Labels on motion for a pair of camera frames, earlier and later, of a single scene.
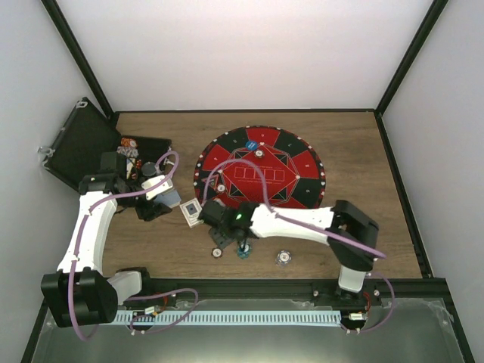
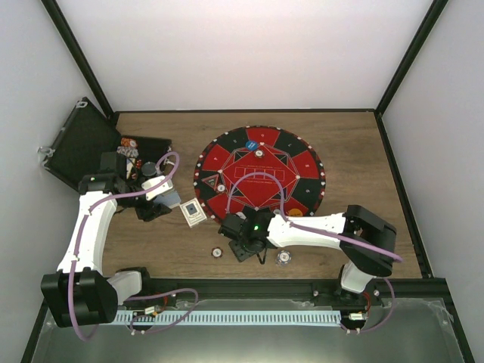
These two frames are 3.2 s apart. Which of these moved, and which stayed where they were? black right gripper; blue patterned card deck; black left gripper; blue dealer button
Moved: black right gripper
Stayed: blue patterned card deck; black left gripper; blue dealer button
